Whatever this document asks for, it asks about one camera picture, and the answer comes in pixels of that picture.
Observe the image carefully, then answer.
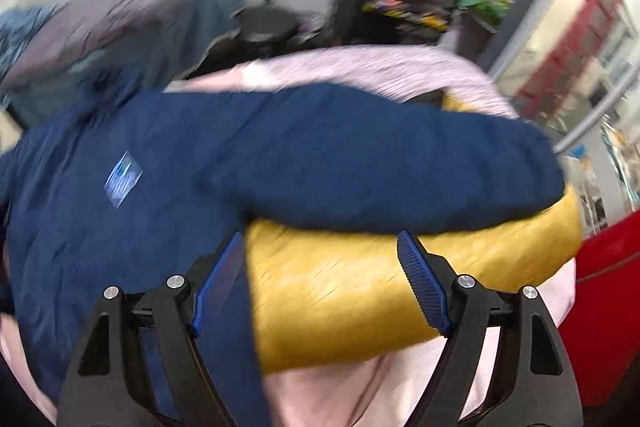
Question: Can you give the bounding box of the navy blue jacket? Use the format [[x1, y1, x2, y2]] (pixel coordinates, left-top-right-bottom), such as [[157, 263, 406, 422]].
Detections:
[[1, 68, 567, 403]]

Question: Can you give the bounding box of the red plastic bin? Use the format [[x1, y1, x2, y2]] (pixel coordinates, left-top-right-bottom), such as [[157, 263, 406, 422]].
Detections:
[[560, 212, 640, 407]]

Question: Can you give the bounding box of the pink polka dot bedsheet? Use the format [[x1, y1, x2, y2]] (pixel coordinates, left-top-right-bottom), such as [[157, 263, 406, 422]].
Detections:
[[0, 43, 577, 427]]

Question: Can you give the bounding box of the yellow garment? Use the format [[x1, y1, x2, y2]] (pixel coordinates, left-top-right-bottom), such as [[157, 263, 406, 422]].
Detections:
[[238, 83, 580, 373]]

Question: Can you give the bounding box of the red ladder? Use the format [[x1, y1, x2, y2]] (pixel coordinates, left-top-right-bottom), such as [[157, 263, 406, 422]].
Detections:
[[515, 0, 622, 121]]

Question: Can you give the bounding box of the glass sliding door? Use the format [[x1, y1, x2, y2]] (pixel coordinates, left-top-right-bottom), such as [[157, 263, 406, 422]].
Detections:
[[490, 0, 639, 235]]

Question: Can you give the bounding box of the light blue denim cloth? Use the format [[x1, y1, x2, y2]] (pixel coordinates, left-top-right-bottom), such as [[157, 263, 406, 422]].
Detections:
[[0, 5, 58, 78]]

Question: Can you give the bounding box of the black round stool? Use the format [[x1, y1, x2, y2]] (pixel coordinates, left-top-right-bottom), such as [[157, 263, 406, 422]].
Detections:
[[238, 4, 299, 57]]

